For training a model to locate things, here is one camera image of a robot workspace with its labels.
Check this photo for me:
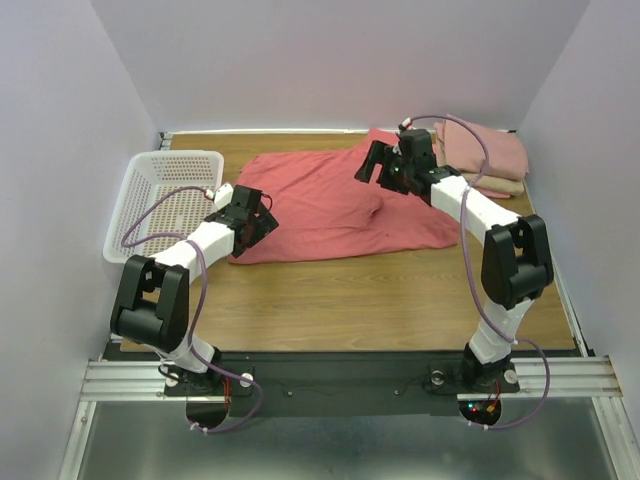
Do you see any red t-shirt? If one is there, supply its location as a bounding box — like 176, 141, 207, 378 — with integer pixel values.
235, 129, 459, 265

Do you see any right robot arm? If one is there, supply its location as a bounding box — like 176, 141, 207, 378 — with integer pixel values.
355, 129, 554, 390

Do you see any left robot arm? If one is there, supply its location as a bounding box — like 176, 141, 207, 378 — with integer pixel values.
110, 184, 278, 394

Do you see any folded dusty pink shirt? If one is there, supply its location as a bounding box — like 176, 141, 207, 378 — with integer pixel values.
435, 120, 529, 181

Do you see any folded tan shirt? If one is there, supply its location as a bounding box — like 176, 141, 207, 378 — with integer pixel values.
433, 137, 525, 197

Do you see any white perforated plastic basket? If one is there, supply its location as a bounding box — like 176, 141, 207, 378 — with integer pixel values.
103, 150, 224, 264

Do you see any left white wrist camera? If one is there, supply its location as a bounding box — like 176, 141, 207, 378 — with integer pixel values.
205, 183, 234, 209

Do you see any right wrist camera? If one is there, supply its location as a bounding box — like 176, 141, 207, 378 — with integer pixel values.
398, 118, 415, 133

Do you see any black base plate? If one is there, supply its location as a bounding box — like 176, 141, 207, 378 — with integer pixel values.
164, 351, 520, 418

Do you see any aluminium frame rail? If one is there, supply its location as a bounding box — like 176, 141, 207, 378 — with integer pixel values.
60, 353, 639, 479

